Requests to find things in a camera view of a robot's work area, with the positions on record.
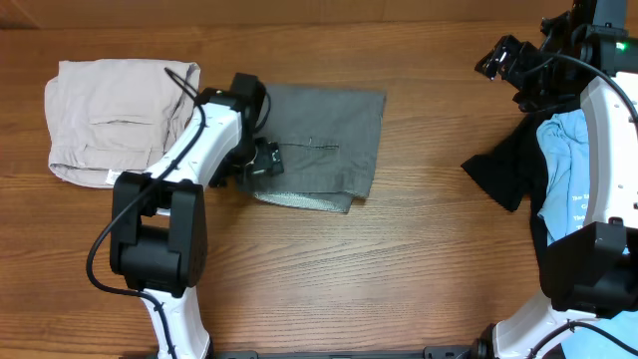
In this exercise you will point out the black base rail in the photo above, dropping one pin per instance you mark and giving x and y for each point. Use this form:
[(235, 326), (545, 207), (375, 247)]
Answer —
[(476, 351)]

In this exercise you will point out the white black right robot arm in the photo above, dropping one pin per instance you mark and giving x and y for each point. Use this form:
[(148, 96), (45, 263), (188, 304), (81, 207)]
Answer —
[(590, 274)]

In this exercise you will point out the black t-shirt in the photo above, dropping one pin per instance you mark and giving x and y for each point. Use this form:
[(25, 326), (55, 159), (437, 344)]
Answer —
[(516, 168)]

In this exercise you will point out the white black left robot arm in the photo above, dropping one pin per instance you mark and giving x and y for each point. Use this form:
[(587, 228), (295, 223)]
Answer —
[(158, 234)]

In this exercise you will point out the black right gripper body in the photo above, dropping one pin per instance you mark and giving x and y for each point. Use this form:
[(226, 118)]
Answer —
[(543, 92)]

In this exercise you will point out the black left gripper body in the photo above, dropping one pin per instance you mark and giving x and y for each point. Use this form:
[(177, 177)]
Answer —
[(266, 159)]

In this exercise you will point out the folded beige shorts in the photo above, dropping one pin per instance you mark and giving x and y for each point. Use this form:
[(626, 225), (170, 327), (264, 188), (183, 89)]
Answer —
[(113, 115)]

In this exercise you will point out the light blue t-shirt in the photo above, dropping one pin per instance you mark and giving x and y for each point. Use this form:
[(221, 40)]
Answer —
[(563, 140)]

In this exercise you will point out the grey shorts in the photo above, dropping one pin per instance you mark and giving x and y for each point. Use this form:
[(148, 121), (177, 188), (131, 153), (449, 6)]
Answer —
[(328, 140)]

